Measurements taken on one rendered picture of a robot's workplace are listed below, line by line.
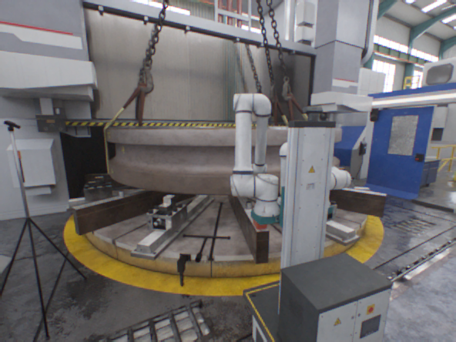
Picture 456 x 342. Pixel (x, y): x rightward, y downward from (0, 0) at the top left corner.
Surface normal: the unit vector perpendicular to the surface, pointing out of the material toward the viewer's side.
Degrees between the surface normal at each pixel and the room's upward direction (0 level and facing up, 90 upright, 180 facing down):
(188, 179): 90
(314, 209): 90
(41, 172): 90
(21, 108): 90
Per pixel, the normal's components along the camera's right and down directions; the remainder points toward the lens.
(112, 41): 0.47, 0.17
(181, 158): -0.24, 0.18
